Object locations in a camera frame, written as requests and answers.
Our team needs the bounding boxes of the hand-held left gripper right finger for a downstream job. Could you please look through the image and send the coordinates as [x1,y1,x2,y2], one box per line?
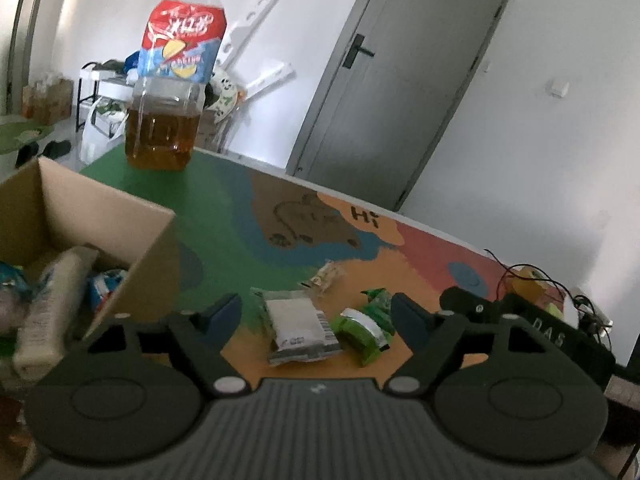
[382,292,549,397]

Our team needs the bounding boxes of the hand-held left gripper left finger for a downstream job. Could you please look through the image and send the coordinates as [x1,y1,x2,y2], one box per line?
[80,292,251,399]

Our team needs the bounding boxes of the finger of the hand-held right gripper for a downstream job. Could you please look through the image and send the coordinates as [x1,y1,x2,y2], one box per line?
[439,287,504,322]

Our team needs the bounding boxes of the small blue snack packet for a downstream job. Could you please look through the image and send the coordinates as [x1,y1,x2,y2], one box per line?
[89,268,129,312]

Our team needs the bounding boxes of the cardboard box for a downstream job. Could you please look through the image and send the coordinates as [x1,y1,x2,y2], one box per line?
[0,156,182,397]

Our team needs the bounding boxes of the large beige snack packet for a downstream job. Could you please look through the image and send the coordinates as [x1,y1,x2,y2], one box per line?
[12,246,99,382]

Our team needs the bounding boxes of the dark green snack packet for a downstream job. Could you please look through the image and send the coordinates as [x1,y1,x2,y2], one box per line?
[360,287,399,337]

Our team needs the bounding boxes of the white power strip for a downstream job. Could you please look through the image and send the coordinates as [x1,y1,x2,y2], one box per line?
[574,294,612,333]

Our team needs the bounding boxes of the green snack packet white band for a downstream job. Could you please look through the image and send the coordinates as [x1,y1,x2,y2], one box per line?
[332,306,397,367]

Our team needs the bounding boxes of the yellow box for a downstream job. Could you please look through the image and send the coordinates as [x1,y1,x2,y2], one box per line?
[504,266,552,302]

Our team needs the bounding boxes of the clear nut bar packet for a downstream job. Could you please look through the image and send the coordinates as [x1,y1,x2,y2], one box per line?
[304,260,347,294]

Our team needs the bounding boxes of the colourful printed table mat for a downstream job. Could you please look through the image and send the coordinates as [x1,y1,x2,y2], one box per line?
[79,147,568,392]

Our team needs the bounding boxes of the white patterned bag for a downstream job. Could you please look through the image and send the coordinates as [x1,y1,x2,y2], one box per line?
[206,67,247,122]

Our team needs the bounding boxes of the white plastic bag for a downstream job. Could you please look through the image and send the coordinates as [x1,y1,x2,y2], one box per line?
[80,99,132,167]

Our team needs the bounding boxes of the large iced tea bottle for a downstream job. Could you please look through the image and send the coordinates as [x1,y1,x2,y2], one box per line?
[124,0,229,172]

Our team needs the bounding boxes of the grey door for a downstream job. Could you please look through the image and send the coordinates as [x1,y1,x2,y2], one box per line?
[285,0,514,212]

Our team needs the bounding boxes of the black slippers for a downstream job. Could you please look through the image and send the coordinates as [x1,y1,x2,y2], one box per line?
[14,139,74,169]

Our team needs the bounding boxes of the black metal rack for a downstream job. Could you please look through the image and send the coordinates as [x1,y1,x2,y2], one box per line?
[75,60,137,134]

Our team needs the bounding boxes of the green floor rug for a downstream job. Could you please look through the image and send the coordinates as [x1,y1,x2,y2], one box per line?
[0,114,54,157]

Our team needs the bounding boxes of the brown carton on floor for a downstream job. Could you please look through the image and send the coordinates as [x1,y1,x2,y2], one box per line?
[21,76,74,124]

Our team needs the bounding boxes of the black device with cables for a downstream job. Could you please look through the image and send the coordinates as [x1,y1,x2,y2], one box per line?
[484,249,613,346]

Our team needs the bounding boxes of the black door handle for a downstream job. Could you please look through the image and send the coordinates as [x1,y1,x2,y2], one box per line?
[342,33,376,69]

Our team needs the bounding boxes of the open doorway frame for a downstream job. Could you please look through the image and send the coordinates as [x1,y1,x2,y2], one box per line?
[6,0,52,117]

